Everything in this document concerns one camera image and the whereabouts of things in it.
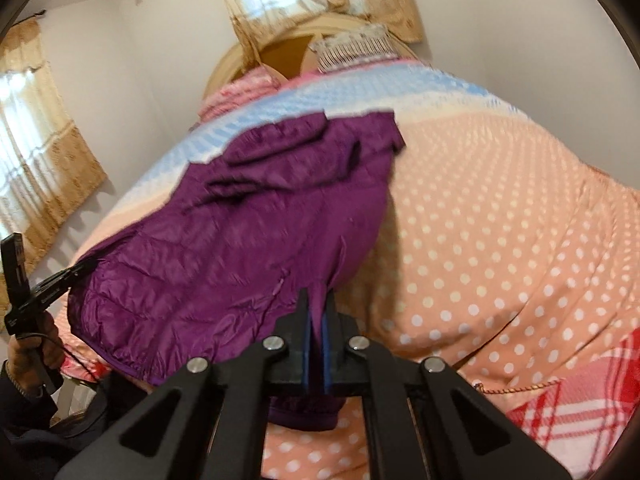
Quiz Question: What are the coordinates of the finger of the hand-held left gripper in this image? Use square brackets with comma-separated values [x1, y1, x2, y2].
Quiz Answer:
[29, 257, 103, 311]

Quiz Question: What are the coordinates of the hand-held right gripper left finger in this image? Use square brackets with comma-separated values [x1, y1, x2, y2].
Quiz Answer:
[57, 287, 313, 480]

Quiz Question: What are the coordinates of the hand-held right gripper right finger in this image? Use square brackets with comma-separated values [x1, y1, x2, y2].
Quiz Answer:
[322, 291, 573, 480]

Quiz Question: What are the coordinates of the purple hooded puffer jacket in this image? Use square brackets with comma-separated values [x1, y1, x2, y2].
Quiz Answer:
[66, 110, 407, 433]

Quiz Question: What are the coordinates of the person's left forearm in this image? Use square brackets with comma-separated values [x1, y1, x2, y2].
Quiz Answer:
[0, 360, 58, 433]

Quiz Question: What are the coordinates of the person's left hand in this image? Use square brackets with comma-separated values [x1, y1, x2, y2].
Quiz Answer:
[0, 310, 65, 400]

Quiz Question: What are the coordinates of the person's dark clothing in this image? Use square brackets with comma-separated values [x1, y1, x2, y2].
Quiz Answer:
[0, 374, 151, 480]

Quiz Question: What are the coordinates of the wide yellow patterned curtain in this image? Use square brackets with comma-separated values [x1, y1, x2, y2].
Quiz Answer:
[0, 16, 108, 272]

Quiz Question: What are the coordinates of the bed with polka-dot sheet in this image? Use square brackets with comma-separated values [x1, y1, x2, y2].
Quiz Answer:
[55, 57, 640, 480]

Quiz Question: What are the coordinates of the pink folded blanket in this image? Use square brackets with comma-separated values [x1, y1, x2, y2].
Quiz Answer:
[198, 66, 287, 121]

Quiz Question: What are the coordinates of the red plaid sheet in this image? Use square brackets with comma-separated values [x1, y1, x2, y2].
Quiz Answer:
[505, 327, 640, 472]

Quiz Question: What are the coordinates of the cream wooden headboard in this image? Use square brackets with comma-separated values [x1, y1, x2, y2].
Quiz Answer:
[202, 15, 422, 102]

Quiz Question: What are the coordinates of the striped frilled pillow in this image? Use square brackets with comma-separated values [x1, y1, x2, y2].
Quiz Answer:
[309, 24, 401, 74]

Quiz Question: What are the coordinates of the narrow yellow patterned curtain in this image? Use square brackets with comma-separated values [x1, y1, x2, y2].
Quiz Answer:
[197, 0, 424, 54]

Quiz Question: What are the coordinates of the black cable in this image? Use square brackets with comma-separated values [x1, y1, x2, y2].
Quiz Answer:
[37, 331, 103, 387]

